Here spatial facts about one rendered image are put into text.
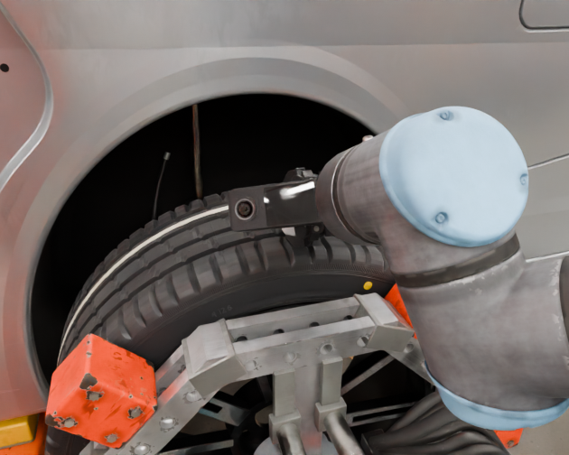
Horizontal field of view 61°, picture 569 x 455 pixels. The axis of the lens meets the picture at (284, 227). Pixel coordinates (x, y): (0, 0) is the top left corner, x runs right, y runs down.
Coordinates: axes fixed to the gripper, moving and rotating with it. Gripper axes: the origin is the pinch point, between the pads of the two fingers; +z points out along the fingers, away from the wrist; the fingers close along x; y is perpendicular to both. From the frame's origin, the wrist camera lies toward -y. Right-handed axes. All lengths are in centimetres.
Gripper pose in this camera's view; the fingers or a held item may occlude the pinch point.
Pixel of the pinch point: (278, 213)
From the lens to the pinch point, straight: 64.6
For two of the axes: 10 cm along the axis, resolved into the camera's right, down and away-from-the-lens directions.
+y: 9.5, -0.9, 2.8
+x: -1.0, -10.0, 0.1
